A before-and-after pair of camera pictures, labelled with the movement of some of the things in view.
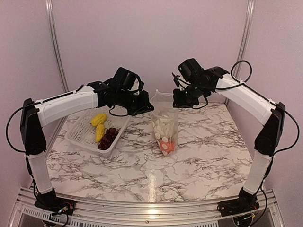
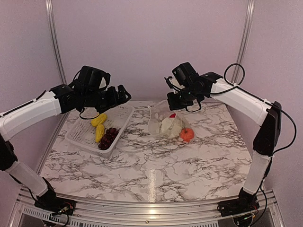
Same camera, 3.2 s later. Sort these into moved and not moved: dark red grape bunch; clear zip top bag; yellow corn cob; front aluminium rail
Moved: clear zip top bag
Not moved: dark red grape bunch; front aluminium rail; yellow corn cob
